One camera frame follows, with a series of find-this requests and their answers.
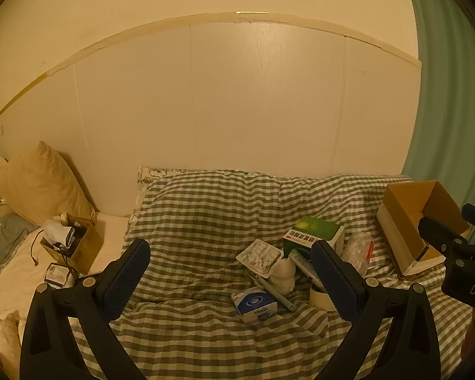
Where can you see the patterned white pillow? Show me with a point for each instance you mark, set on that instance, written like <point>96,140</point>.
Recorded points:
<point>152,174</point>

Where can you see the long grey striped package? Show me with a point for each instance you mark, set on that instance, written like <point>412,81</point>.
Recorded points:
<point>303,267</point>

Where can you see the grey pen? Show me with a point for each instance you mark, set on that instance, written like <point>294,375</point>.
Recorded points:
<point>277,295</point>

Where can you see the checkered blanket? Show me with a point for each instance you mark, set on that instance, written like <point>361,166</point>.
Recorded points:
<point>206,221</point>

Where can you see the small dark and white box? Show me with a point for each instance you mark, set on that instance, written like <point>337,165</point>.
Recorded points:
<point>57,275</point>

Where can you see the white fluffy cloth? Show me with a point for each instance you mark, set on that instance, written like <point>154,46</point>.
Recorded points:
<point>8,336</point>

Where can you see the blue and white tissue pack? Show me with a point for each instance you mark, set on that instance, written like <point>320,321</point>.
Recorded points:
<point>255,304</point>

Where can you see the beige tape strip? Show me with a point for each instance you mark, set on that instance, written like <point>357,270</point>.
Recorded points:
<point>142,27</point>

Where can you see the white bed sheet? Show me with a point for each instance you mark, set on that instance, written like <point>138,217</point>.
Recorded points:
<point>18,285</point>

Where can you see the person's right hand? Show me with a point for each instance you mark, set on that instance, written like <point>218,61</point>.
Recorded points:
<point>469,340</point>

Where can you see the white tissue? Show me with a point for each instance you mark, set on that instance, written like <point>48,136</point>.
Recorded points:
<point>283,277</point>

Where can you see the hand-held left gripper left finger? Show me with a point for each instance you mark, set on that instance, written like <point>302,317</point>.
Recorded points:
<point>124,281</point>

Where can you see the white plastic blister tray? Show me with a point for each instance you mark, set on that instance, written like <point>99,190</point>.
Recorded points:
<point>259,257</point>

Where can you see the teal curtain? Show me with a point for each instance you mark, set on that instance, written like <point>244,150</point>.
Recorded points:
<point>447,107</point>

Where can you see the large cardboard box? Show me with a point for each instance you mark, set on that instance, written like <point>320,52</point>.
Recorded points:
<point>403,221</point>

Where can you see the clear plastic bottle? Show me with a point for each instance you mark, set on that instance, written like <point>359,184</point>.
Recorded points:
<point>358,253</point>

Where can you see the green and white medicine box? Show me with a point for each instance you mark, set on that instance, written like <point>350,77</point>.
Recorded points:
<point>312,229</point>

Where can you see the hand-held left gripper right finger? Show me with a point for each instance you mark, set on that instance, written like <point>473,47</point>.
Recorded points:
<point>336,281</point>

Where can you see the grey-blue cloth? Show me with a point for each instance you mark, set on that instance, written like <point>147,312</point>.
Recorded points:
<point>4,241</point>

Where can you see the beige pillow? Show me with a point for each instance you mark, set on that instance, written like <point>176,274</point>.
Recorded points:
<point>43,184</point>

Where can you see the roll of beige tape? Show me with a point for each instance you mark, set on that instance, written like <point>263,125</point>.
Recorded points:
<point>318,300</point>

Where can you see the small cardboard box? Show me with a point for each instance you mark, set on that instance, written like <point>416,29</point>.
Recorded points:
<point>85,245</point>

